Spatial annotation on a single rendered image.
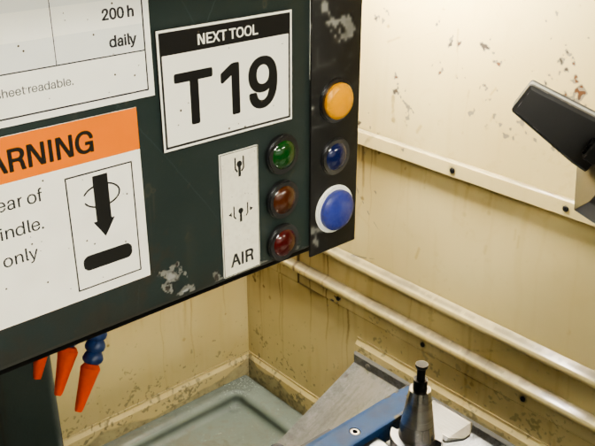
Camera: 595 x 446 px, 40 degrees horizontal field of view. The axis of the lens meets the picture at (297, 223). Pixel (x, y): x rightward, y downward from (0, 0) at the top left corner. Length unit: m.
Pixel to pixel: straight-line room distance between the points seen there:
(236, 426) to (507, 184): 1.00
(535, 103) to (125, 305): 0.28
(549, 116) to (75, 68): 0.28
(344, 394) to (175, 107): 1.34
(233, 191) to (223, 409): 1.61
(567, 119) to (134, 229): 0.27
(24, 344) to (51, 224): 0.07
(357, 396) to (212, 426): 0.46
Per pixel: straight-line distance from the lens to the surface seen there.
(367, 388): 1.76
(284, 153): 0.53
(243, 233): 0.54
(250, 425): 2.07
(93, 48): 0.44
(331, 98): 0.55
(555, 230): 1.36
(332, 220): 0.58
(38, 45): 0.43
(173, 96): 0.47
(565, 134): 0.53
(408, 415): 1.00
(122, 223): 0.48
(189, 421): 2.06
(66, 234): 0.46
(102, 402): 1.94
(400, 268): 1.61
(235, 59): 0.50
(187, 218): 0.51
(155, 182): 0.48
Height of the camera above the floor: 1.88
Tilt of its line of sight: 25 degrees down
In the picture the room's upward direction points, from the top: straight up
